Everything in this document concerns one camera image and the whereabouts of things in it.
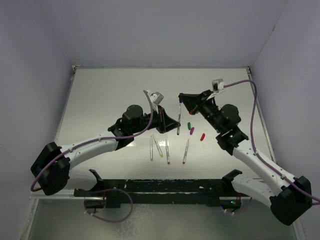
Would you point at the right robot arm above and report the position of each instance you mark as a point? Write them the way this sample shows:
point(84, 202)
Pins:
point(287, 196)

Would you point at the red pen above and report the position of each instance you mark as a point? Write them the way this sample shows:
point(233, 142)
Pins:
point(185, 152)

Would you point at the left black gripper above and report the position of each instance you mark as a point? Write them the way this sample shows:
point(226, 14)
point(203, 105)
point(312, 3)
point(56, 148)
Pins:
point(162, 126)

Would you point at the green pen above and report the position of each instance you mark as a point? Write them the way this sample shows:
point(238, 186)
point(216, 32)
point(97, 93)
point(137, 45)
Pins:
point(151, 148)

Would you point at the yellow pen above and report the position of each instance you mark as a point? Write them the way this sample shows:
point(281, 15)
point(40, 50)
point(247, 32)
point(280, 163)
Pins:
point(158, 146)

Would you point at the purple pen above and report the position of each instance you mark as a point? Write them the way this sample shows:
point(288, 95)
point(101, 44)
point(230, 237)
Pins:
point(167, 151)

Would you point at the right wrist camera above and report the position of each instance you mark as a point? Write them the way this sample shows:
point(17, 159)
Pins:
point(218, 85)

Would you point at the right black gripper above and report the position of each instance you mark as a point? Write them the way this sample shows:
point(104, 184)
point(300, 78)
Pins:
point(202, 98)

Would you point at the blue pen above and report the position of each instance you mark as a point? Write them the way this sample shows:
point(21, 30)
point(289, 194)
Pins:
point(179, 118)

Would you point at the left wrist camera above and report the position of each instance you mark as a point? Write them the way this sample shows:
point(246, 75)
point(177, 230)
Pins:
point(155, 97)

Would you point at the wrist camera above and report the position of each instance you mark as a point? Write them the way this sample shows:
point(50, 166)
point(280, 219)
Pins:
point(155, 97)
point(218, 85)

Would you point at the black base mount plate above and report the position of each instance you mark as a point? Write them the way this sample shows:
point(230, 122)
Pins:
point(112, 193)

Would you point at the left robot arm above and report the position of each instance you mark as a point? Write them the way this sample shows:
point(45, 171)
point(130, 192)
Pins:
point(52, 168)

